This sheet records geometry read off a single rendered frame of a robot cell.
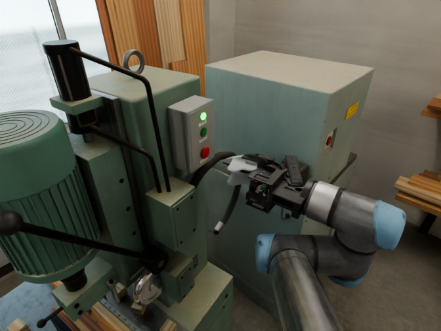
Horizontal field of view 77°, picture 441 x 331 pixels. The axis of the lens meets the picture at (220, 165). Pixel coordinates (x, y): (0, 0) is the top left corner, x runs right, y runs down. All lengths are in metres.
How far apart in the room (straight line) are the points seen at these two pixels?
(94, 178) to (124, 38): 1.54
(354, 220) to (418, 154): 2.09
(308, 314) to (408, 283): 2.04
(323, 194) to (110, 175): 0.43
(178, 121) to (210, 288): 0.66
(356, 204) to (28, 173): 0.54
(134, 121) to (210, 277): 0.70
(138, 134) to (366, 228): 0.46
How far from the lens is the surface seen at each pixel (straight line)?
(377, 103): 2.52
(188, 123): 0.61
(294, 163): 0.62
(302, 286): 0.44
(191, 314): 1.04
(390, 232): 0.53
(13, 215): 0.48
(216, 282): 1.09
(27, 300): 1.11
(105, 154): 0.62
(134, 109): 0.58
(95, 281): 0.83
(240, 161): 0.61
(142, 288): 0.80
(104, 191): 0.65
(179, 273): 0.78
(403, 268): 2.50
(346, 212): 0.52
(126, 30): 2.09
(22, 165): 0.53
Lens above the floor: 1.71
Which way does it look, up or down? 33 degrees down
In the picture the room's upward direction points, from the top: straight up
